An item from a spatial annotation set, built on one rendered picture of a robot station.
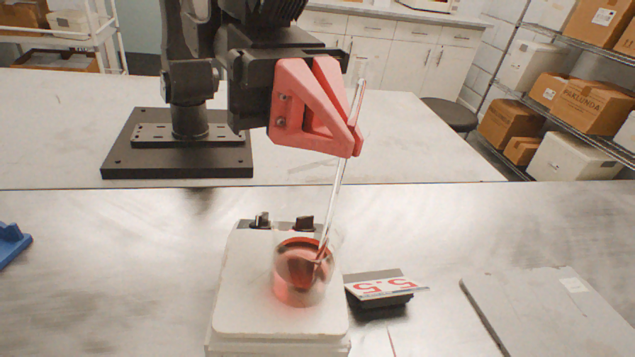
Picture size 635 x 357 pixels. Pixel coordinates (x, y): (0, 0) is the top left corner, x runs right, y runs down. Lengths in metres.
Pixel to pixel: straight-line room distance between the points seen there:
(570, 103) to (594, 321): 2.08
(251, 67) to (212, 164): 0.37
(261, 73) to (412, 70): 2.91
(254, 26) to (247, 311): 0.24
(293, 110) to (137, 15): 3.11
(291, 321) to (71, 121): 0.63
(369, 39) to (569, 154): 1.61
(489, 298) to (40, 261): 0.56
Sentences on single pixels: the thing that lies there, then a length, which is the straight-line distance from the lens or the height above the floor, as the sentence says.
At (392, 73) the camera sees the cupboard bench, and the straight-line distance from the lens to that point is 3.05.
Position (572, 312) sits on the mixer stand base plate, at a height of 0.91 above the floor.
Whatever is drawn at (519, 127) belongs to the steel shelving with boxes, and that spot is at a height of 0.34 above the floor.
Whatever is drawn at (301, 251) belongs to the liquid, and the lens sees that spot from 0.31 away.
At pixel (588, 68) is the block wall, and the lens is 3.08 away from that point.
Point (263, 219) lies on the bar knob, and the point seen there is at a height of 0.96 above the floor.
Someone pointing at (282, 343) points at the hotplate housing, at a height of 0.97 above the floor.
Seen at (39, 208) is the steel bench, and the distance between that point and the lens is 0.60.
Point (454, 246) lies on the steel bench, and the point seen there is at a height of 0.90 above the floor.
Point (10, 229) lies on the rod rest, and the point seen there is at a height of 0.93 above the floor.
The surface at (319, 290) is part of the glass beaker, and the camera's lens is 0.29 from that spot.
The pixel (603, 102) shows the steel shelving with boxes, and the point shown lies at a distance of 2.46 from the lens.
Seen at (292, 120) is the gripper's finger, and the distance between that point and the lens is 0.25.
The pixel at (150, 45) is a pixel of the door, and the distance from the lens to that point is 3.37.
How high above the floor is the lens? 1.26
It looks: 35 degrees down
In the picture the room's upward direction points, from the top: 10 degrees clockwise
